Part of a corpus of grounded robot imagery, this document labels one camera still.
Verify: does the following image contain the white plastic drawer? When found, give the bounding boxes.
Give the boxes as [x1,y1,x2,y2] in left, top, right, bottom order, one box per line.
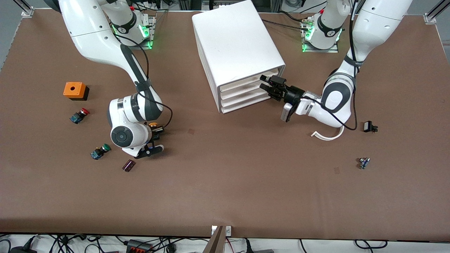
[222,95,275,114]
[221,88,273,108]
[220,69,283,95]
[220,79,271,101]

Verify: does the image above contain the white drawer cabinet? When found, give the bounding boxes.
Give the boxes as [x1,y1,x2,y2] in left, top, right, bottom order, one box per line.
[192,0,286,114]

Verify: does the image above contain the white curved plastic part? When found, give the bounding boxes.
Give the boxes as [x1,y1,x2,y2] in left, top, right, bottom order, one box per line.
[311,125,345,141]

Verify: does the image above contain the black power strip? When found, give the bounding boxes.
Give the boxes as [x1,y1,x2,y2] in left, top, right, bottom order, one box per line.
[127,239,154,253]

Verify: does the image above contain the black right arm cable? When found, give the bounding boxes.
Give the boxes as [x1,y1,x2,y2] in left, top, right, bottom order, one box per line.
[118,33,173,130]

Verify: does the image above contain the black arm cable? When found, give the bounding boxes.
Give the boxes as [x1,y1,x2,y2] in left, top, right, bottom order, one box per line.
[304,0,364,131]
[118,33,173,130]

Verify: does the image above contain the green push button switch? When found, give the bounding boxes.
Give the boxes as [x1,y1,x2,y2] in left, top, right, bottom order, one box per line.
[91,143,111,160]

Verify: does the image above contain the black cable on table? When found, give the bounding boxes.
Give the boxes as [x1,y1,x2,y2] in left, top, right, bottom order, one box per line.
[262,11,307,31]

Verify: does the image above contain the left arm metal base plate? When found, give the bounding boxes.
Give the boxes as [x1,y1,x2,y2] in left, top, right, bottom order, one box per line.
[302,18,340,53]

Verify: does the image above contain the red push button switch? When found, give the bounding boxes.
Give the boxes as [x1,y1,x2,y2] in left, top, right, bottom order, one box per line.
[70,108,90,124]

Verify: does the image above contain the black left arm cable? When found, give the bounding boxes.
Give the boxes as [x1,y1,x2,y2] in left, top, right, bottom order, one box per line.
[304,0,364,131]

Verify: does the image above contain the orange button enclosure box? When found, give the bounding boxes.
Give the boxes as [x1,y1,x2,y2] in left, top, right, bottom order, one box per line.
[63,82,90,101]

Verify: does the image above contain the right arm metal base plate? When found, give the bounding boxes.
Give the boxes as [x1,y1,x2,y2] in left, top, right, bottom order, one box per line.
[116,14,157,50]

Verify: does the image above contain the aluminium frame profile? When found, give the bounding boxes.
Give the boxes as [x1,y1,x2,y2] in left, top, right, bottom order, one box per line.
[14,0,35,17]
[424,0,450,24]

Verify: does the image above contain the black looped floor cable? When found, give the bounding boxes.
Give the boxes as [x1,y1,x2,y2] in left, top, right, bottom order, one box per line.
[354,240,388,249]

